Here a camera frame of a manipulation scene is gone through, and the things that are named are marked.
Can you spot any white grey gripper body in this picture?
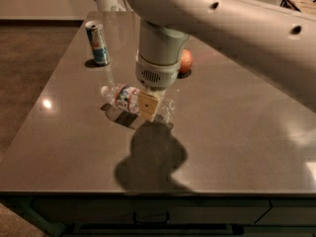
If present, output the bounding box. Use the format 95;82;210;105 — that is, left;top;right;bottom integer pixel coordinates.
135;53;180;90

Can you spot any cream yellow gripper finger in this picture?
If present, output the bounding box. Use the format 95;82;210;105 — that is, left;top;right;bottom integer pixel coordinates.
137;88;166;121

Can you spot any clear plastic water bottle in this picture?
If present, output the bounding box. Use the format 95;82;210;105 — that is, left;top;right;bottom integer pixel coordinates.
101;84;175;122

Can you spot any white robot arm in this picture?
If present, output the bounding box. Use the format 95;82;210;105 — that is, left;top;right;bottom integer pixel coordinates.
127;0;316;120

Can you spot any blue silver redbull can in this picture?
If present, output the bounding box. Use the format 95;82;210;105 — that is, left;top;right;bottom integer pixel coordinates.
85;21;110;66

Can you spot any red apple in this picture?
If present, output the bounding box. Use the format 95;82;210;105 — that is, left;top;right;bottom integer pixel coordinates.
179;49;193;74

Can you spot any dark drawer handle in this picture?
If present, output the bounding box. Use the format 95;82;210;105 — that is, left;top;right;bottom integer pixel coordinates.
133;211;170;224

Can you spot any black wire basket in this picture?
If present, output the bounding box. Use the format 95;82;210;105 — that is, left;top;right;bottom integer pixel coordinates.
280;0;316;15

